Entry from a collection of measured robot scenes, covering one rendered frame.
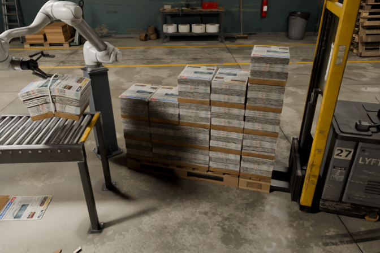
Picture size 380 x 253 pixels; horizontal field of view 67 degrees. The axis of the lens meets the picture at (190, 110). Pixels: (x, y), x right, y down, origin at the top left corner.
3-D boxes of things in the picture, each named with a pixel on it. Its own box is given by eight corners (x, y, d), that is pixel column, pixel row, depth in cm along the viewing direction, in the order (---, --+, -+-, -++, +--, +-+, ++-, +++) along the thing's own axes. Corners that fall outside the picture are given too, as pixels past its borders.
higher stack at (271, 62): (241, 164, 306) (253, 44, 249) (270, 168, 299) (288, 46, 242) (237, 187, 273) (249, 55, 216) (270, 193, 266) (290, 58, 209)
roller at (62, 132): (69, 116, 239) (73, 120, 241) (46, 147, 197) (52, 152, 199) (73, 113, 238) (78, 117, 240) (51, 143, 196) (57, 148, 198)
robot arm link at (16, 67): (19, 68, 202) (28, 68, 202) (13, 72, 194) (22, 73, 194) (17, 55, 197) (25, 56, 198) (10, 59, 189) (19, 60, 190)
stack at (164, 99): (142, 148, 333) (135, 82, 297) (242, 164, 306) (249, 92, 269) (126, 169, 300) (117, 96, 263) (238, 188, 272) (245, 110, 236)
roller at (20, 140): (46, 120, 240) (44, 114, 237) (18, 151, 198) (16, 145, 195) (39, 120, 240) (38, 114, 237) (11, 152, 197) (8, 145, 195)
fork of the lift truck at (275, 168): (191, 155, 316) (191, 152, 314) (290, 170, 291) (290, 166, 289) (189, 160, 307) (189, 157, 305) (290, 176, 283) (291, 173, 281)
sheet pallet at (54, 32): (78, 40, 854) (74, 21, 829) (69, 47, 780) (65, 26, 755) (37, 41, 850) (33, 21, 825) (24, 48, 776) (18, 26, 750)
